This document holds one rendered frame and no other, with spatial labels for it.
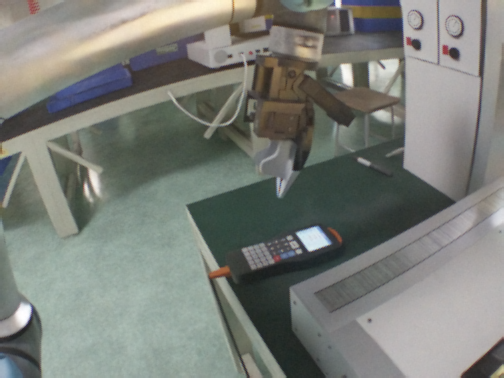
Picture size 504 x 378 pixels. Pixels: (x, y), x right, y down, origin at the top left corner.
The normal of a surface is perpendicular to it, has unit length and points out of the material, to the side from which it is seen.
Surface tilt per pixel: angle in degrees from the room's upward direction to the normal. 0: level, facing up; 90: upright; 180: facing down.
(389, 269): 0
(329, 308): 0
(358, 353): 0
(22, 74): 98
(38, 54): 86
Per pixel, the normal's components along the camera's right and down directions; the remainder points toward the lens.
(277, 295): -0.12, -0.85
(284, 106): 0.30, 0.46
